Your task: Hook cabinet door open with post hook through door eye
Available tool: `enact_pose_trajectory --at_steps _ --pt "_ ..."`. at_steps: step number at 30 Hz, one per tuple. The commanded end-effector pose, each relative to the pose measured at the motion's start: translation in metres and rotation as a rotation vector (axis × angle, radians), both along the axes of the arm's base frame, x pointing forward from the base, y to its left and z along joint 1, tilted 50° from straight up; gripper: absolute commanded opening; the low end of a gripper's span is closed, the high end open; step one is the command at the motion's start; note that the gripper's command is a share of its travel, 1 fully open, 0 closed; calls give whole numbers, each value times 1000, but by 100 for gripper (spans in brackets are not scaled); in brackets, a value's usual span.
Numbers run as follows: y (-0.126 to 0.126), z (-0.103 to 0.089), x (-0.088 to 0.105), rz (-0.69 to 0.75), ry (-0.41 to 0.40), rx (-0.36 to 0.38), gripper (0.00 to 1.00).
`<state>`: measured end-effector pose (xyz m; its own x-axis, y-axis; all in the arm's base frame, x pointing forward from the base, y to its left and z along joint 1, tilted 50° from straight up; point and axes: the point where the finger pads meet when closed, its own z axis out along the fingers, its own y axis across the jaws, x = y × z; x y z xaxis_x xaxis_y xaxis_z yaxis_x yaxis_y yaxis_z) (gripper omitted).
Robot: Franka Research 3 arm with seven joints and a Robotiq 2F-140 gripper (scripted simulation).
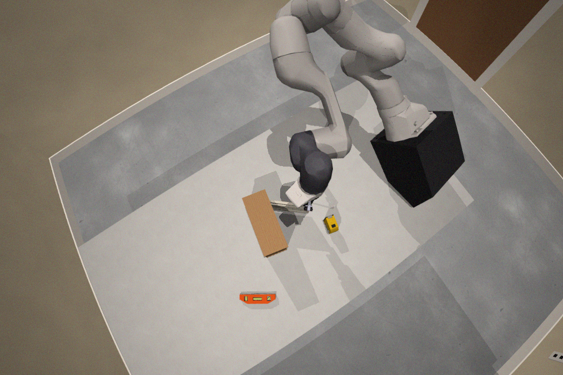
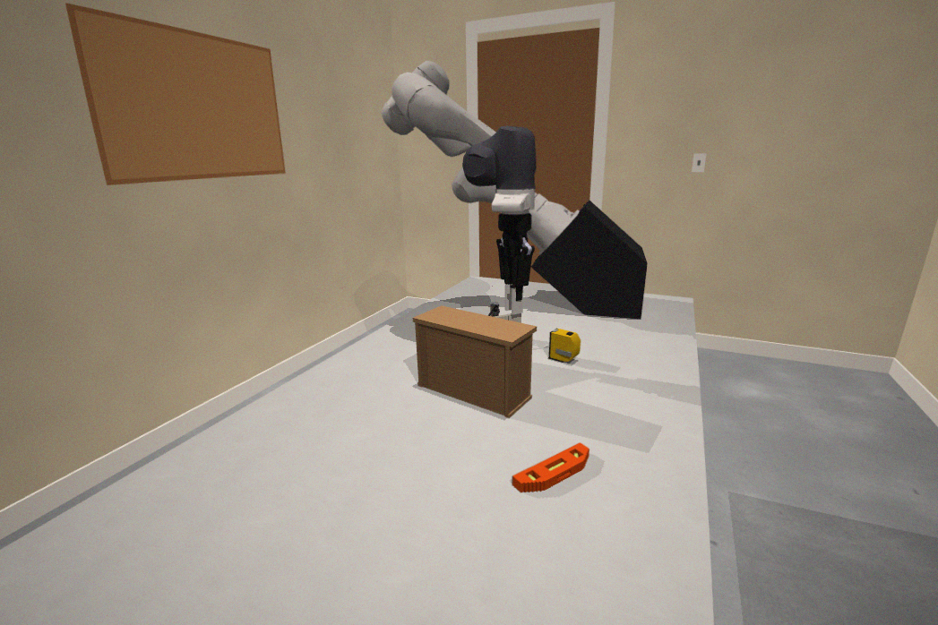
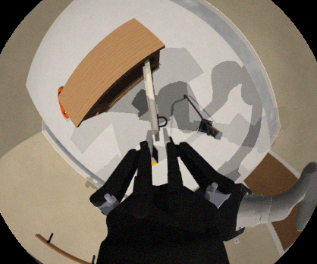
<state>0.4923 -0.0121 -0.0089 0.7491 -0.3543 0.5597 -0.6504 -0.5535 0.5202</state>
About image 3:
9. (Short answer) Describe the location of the yellow tape measure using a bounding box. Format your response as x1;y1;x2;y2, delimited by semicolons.
151;146;159;166

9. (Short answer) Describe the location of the orange spirit level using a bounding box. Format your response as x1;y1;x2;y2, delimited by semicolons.
58;86;69;119

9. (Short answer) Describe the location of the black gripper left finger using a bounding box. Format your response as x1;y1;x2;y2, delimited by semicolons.
89;130;153;219

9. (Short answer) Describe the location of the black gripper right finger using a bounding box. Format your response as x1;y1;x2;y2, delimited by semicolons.
162;127;235;217

